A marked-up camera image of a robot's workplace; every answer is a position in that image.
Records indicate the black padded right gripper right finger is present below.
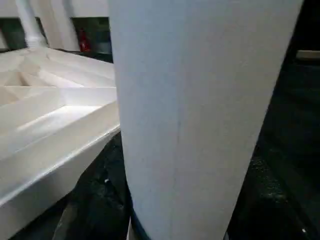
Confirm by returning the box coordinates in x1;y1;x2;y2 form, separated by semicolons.
224;158;320;240

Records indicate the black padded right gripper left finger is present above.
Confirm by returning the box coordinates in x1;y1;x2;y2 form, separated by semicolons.
53;134;133;240

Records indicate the white plastic table top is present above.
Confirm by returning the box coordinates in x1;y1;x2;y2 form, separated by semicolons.
0;46;124;224

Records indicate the white plastic table leg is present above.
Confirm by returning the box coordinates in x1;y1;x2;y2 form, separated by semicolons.
15;0;49;50
106;0;305;240

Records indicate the black work mat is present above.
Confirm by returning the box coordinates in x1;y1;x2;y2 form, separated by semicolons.
0;47;320;240

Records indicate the white glass-door cabinet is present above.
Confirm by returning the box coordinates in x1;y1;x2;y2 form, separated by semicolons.
0;0;114;55

